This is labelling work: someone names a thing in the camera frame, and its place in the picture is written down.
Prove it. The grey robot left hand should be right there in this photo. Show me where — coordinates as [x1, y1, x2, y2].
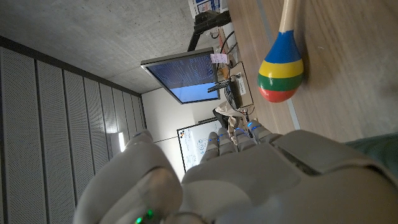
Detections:
[73, 119, 398, 224]

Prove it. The striped wooden maraca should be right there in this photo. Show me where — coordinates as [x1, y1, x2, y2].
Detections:
[257, 0, 305, 104]

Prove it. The black-framed whiteboard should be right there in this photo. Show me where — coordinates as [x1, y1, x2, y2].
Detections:
[176, 119, 223, 173]

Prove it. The beige cloth pile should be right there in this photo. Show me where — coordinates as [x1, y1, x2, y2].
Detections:
[214, 100, 247, 138]

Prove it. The black router box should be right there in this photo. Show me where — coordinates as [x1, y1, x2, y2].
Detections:
[228, 78, 244, 109]

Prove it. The black computer monitor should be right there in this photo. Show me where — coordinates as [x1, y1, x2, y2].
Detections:
[140, 47, 221, 105]

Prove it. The pink sticky note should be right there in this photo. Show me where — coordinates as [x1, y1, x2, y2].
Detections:
[210, 53, 228, 65]

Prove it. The teal ribbed plastic block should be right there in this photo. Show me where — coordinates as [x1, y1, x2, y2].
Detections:
[344, 132, 398, 179]

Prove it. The blue and white box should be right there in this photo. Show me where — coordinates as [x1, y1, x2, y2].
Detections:
[188, 0, 229, 18]

